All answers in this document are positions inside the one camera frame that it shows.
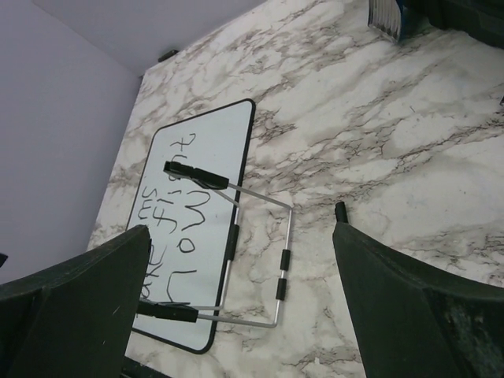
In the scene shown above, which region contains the white whiteboard black frame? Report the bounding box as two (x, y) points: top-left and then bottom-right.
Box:
(125, 98), (295, 354)

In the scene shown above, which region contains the black red toolbox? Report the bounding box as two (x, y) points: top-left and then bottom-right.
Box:
(365, 0), (504, 50)

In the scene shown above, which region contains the small dark object at wall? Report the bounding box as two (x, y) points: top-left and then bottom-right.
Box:
(157, 49), (179, 63)

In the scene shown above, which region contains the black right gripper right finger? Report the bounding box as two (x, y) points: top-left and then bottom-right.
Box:
(332, 222), (503, 377)

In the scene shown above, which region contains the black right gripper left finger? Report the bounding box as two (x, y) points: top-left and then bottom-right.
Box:
(1, 226), (151, 377)

